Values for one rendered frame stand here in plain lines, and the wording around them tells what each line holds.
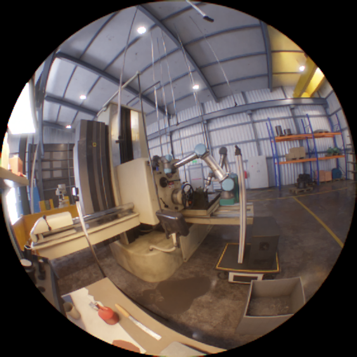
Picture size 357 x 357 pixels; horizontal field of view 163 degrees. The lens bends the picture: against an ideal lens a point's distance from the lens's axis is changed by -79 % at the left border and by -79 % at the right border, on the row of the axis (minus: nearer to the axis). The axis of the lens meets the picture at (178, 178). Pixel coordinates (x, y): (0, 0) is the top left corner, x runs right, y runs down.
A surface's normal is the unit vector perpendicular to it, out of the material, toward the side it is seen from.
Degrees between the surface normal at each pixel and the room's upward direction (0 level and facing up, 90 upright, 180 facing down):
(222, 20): 169
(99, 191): 90
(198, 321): 0
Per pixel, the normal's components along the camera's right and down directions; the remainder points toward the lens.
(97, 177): 0.84, -0.10
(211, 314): -0.14, -0.99
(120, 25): 0.04, 0.99
